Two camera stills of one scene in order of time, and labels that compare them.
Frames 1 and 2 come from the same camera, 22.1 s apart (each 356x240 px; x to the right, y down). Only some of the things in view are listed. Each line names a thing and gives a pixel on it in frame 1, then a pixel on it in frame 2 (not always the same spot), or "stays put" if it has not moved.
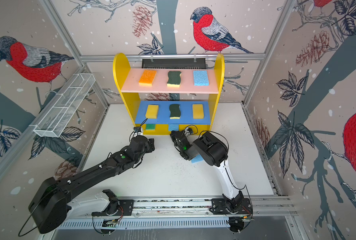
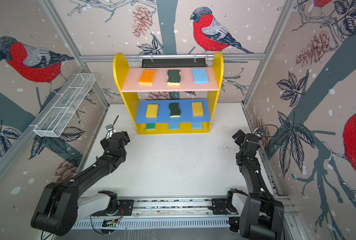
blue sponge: (201, 78) stays put
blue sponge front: (173, 127) stays put
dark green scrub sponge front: (174, 79) stays put
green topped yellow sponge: (150, 126) stays put
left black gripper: (150, 145) to (105, 144)
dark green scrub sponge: (175, 113) stays put
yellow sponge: (152, 111) stays put
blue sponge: (197, 158) to (198, 125)
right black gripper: (173, 137) to (242, 137)
